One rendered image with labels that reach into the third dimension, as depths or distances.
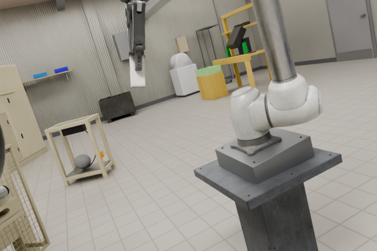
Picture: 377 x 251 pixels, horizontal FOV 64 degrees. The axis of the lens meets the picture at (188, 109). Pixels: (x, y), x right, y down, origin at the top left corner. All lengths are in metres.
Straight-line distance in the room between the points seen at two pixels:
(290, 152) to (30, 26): 8.76
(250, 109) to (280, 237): 0.60
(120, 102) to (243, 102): 7.38
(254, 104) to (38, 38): 8.53
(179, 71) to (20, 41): 4.43
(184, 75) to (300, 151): 8.09
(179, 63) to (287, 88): 8.18
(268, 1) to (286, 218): 0.94
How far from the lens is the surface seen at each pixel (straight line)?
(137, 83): 0.66
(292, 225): 1.56
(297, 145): 1.40
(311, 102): 1.30
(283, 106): 1.30
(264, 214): 1.44
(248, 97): 1.33
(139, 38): 0.65
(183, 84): 9.33
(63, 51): 9.45
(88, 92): 9.42
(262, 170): 1.31
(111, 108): 8.61
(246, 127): 1.36
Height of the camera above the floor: 1.23
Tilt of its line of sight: 10 degrees down
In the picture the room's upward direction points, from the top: 15 degrees counter-clockwise
